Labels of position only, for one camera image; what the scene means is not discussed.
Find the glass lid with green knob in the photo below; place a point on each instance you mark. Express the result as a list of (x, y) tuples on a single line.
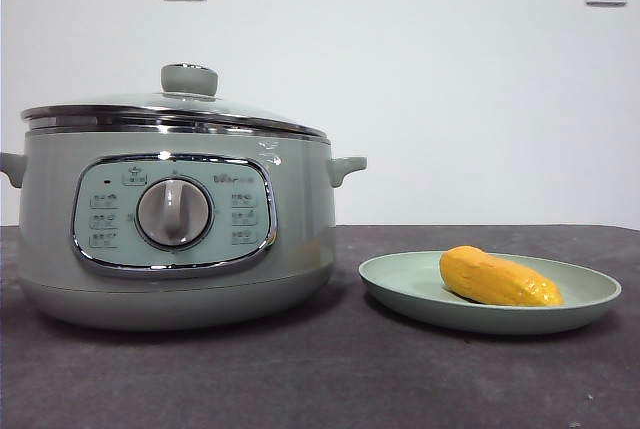
[(190, 80)]

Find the yellow corn cob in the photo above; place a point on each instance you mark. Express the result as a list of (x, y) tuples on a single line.
[(495, 279)]

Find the pale green electric steamer pot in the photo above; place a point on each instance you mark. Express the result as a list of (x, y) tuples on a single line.
[(295, 229)]

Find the pale green round plate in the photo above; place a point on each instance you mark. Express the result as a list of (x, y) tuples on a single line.
[(400, 279)]

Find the grey steamer control dial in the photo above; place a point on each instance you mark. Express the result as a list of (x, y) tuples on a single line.
[(174, 214)]

